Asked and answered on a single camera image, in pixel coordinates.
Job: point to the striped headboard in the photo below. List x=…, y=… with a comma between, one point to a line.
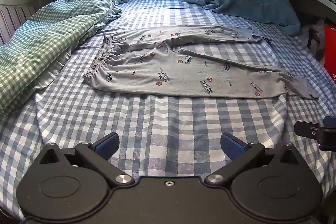
x=13, y=22

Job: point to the green checked duvet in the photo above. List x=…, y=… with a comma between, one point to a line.
x=39, y=37

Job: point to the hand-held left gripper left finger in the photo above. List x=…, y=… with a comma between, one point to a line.
x=108, y=145

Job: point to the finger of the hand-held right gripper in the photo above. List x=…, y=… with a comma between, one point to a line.
x=324, y=132

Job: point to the blue crumpled blanket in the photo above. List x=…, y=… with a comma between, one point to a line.
x=249, y=6

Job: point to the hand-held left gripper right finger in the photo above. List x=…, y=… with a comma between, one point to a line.
x=231, y=145

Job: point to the grey printed pants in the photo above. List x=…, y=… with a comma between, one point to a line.
x=183, y=74

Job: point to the blue checked bed sheet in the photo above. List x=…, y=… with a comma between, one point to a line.
x=168, y=119

